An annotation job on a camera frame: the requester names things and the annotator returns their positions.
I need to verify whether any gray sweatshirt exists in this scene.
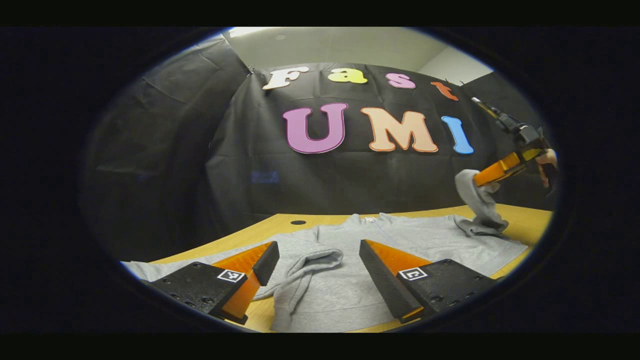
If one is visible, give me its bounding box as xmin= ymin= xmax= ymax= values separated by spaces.
xmin=121 ymin=169 xmax=529 ymax=333

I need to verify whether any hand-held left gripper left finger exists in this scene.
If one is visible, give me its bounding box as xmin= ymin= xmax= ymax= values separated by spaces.
xmin=150 ymin=241 xmax=281 ymax=326

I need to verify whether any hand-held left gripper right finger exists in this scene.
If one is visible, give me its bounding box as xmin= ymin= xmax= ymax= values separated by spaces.
xmin=358 ymin=239 xmax=498 ymax=325

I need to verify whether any black backdrop cloth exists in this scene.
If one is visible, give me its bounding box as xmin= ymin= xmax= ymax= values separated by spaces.
xmin=82 ymin=35 xmax=558 ymax=261

